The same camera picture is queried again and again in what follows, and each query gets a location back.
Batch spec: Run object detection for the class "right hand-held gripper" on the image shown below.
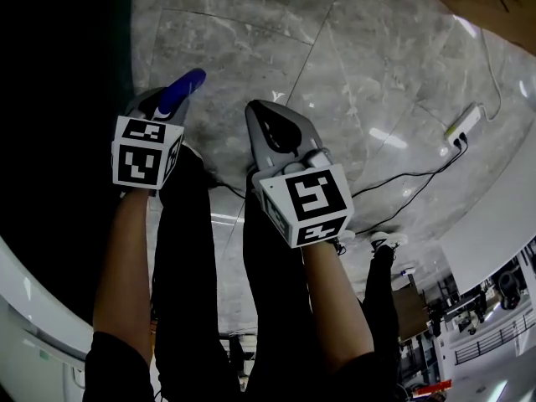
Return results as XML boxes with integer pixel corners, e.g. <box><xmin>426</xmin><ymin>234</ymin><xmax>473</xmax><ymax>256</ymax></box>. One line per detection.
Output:
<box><xmin>245</xmin><ymin>100</ymin><xmax>356</xmax><ymax>250</ymax></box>

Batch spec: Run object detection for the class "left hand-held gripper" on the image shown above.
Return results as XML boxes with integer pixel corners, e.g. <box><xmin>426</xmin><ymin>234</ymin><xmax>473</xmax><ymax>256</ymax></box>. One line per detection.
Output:
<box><xmin>111</xmin><ymin>88</ymin><xmax>192</xmax><ymax>192</ymax></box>

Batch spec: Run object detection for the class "blue bottle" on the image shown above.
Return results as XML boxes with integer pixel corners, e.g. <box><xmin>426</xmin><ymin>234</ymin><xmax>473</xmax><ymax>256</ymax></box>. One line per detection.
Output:
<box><xmin>152</xmin><ymin>68</ymin><xmax>208</xmax><ymax>121</ymax></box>

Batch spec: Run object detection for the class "black bathtub with white rim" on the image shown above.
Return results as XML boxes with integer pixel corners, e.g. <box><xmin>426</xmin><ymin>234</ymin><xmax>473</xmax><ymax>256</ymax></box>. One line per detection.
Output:
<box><xmin>0</xmin><ymin>0</ymin><xmax>136</xmax><ymax>402</ymax></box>

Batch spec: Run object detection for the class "person's left forearm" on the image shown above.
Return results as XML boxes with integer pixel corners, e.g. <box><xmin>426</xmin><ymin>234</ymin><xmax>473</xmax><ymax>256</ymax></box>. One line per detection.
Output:
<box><xmin>91</xmin><ymin>188</ymin><xmax>154</xmax><ymax>366</ymax></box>

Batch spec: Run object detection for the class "person's right forearm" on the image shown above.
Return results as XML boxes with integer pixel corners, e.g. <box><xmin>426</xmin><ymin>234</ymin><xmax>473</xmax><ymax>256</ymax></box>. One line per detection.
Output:
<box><xmin>301</xmin><ymin>237</ymin><xmax>376</xmax><ymax>377</ymax></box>

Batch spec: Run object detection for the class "grey marble floor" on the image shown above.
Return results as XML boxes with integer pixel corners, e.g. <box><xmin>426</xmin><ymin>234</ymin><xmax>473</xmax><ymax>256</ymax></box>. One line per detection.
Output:
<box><xmin>128</xmin><ymin>0</ymin><xmax>536</xmax><ymax>338</ymax></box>

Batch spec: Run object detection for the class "person's left leg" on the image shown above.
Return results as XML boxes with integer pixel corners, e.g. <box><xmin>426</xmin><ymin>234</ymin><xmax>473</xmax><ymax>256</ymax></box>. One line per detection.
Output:
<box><xmin>151</xmin><ymin>145</ymin><xmax>245</xmax><ymax>402</ymax></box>

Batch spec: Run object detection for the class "brown board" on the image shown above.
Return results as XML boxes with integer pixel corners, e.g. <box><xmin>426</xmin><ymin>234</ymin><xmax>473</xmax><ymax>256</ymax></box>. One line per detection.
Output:
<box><xmin>392</xmin><ymin>286</ymin><xmax>431</xmax><ymax>343</ymax></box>

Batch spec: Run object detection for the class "white power strip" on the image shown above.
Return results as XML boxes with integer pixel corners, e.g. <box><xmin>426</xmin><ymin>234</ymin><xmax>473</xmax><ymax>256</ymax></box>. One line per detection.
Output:
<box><xmin>443</xmin><ymin>101</ymin><xmax>483</xmax><ymax>148</ymax></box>

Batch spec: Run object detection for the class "white curved panel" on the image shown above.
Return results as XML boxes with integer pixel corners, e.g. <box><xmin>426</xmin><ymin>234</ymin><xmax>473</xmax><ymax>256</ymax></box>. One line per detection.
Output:
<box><xmin>439</xmin><ymin>163</ymin><xmax>536</xmax><ymax>296</ymax></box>

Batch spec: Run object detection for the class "person's right black sleeve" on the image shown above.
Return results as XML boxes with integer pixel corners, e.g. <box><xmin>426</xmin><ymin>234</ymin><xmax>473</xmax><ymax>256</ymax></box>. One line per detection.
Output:
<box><xmin>328</xmin><ymin>348</ymin><xmax>404</xmax><ymax>402</ymax></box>

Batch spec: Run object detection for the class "person's black sleeve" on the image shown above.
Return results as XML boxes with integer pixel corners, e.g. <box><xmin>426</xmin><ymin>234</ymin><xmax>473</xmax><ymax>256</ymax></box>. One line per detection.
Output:
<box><xmin>82</xmin><ymin>330</ymin><xmax>157</xmax><ymax>402</ymax></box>
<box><xmin>328</xmin><ymin>348</ymin><xmax>404</xmax><ymax>402</ymax></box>

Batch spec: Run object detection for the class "person's left black sleeve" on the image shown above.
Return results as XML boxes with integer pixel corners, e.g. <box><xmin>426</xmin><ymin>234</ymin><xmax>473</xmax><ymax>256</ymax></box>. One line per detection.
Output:
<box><xmin>82</xmin><ymin>330</ymin><xmax>157</xmax><ymax>402</ymax></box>

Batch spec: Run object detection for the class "red bar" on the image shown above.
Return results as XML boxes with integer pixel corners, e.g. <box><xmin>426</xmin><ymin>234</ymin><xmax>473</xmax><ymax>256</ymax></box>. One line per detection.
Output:
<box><xmin>411</xmin><ymin>378</ymin><xmax>454</xmax><ymax>394</ymax></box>

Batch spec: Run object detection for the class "black metal railing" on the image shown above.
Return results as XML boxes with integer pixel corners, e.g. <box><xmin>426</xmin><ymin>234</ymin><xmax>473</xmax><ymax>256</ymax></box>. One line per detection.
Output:
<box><xmin>453</xmin><ymin>307</ymin><xmax>536</xmax><ymax>367</ymax></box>

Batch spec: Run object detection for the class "brown cardboard box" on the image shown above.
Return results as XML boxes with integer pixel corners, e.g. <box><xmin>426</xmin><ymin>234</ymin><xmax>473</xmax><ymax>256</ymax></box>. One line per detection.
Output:
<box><xmin>412</xmin><ymin>0</ymin><xmax>536</xmax><ymax>57</ymax></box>

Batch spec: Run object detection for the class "black cable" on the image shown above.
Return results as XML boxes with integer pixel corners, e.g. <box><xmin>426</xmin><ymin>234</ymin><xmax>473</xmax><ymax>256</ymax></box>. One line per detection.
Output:
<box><xmin>350</xmin><ymin>139</ymin><xmax>469</xmax><ymax>236</ymax></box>

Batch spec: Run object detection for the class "white cable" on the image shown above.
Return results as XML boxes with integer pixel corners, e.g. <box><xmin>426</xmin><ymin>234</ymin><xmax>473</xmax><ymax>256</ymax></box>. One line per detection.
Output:
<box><xmin>479</xmin><ymin>28</ymin><xmax>504</xmax><ymax>122</ymax></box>

